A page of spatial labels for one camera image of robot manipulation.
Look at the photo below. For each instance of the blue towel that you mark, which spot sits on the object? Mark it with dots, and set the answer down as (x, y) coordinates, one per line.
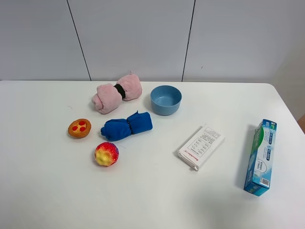
(118, 129)

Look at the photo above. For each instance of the blue plastic bowl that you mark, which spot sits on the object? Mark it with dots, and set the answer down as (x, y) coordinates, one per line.
(165, 100)

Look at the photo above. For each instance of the pink rolled towel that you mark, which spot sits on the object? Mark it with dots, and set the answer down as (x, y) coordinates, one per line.
(109, 97)

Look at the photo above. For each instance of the white cardboard box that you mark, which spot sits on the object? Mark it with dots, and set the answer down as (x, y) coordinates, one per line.
(200, 147)

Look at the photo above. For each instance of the red yellow toy strawberry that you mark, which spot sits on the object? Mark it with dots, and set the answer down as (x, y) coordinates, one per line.
(106, 154)

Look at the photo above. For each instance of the toy fruit tart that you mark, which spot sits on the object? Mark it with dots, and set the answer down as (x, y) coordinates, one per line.
(79, 128)

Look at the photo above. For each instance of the blue green toothpaste box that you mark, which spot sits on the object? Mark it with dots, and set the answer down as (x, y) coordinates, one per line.
(259, 171)

